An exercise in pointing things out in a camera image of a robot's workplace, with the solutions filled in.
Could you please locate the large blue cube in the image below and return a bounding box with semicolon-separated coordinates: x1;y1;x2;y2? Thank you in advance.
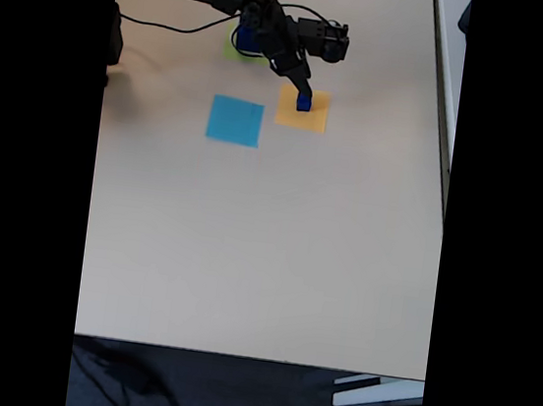
235;24;268;55

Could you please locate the orange paper square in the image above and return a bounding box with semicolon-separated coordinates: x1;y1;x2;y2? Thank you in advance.
272;83;332;136

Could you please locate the green paper square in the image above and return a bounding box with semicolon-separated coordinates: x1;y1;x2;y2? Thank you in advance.
220;19;274;67

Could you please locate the light blue paper square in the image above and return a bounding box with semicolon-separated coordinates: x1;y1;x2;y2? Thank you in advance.
203;92;267;150

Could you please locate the white neighbouring table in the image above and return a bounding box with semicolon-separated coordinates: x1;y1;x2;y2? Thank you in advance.
400;0;473;240

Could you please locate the dark blue object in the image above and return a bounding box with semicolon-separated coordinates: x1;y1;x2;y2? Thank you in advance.
455;0;473;36

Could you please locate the white table foot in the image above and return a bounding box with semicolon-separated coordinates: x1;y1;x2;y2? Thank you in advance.
330;371;426;406

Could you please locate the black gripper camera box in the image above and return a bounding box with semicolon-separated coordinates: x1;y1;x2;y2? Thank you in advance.
291;15;354;66

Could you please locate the black camera cable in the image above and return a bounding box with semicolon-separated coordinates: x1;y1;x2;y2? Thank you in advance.
117;0;355;70

